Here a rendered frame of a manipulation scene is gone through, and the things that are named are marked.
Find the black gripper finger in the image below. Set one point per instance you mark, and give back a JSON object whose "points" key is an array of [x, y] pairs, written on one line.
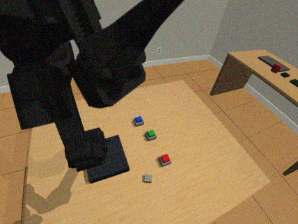
{"points": [[119, 47]]}

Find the blue button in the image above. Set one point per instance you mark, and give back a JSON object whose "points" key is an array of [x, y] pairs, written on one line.
{"points": [[138, 121]]}

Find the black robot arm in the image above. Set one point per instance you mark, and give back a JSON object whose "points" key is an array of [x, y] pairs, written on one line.
{"points": [[40, 84]]}

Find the green button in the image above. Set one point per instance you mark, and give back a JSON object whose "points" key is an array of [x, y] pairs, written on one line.
{"points": [[150, 135]]}

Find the red button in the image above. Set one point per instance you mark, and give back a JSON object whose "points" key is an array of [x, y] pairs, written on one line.
{"points": [[164, 160]]}

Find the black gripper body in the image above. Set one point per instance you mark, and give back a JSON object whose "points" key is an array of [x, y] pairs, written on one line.
{"points": [[80, 19]]}

